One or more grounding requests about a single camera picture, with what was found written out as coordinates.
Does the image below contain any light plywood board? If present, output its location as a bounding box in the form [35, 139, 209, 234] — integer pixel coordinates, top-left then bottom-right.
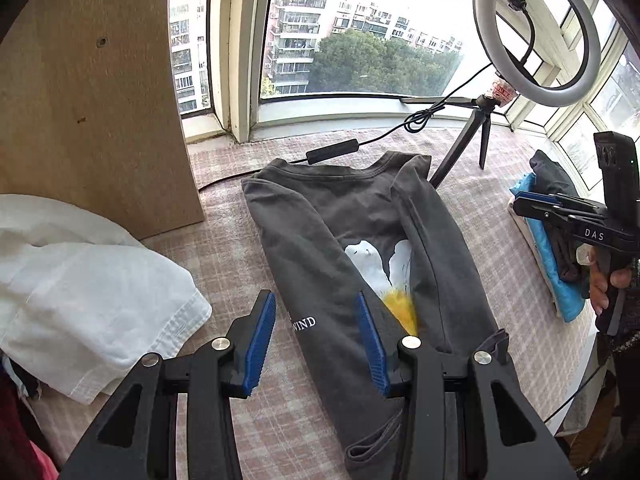
[0, 0, 207, 241]

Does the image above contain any white garment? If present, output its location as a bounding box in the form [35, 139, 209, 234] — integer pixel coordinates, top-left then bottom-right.
[0, 192, 213, 406]

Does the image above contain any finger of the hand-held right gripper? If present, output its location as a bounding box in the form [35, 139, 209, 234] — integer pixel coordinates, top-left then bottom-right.
[512, 197, 608, 233]
[517, 191, 608, 211]

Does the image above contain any pink garment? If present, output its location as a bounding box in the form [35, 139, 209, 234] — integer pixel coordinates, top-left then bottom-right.
[30, 440, 60, 480]

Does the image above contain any beige folded garment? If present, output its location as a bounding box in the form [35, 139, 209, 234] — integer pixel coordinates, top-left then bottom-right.
[507, 197, 566, 316]

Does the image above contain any black patterned sweater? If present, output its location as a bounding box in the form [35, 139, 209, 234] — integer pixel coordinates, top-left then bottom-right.
[575, 255, 640, 480]

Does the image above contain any blue folded garment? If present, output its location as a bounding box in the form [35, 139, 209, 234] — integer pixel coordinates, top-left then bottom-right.
[509, 172, 591, 323]

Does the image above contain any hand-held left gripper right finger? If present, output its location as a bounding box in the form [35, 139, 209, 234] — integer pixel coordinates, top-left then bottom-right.
[354, 290, 578, 480]

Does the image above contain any black tripod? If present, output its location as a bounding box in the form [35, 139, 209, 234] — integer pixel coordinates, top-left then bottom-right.
[400, 92, 516, 188]

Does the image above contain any dark folded garment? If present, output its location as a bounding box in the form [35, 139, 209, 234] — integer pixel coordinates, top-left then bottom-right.
[529, 149, 591, 283]

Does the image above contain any dark red garment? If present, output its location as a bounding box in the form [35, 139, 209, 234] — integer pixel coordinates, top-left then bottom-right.
[0, 370, 56, 480]

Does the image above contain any black cable with inline remote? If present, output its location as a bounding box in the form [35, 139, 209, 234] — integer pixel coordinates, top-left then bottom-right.
[197, 62, 496, 193]

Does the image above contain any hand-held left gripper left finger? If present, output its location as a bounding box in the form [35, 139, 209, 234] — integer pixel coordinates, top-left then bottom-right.
[57, 289, 278, 480]

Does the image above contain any pink plaid mat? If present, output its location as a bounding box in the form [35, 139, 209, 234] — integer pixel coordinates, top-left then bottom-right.
[30, 125, 616, 480]

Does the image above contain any dark grey daisy print T-shirt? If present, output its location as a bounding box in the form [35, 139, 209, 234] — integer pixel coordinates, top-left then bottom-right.
[241, 151, 511, 480]

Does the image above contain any person's right hand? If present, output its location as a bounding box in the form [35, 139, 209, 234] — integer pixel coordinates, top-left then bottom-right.
[575, 247, 636, 316]

